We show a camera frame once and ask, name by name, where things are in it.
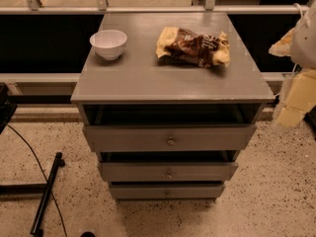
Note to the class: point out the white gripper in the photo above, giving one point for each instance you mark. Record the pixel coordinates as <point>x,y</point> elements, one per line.
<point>304,41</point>

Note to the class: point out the grey top drawer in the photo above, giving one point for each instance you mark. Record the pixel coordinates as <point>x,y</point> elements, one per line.
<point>146,138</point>

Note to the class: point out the grey drawer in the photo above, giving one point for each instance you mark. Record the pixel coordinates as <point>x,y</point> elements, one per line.
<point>167,172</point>
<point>166,191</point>
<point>146,138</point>

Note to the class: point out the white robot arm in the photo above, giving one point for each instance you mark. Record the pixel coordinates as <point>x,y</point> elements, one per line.
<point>303,50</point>

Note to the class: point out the grey middle drawer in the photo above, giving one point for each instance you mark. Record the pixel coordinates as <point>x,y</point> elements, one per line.
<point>167,172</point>

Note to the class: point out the grey bottom drawer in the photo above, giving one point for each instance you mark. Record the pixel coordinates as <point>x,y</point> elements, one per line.
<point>166,191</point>

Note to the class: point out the yellow brown snack bag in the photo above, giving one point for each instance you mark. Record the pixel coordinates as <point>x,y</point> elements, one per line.
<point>204,51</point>

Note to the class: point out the white ceramic bowl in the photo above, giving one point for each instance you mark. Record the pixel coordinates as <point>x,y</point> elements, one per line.
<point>109,44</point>

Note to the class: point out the black stand base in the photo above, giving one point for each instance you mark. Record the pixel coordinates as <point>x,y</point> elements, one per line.
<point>45,190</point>

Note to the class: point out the black equipment box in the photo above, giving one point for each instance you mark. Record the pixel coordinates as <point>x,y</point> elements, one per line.
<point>7,109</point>

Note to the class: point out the metal railing frame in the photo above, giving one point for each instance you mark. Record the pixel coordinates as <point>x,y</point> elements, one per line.
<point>49,10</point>

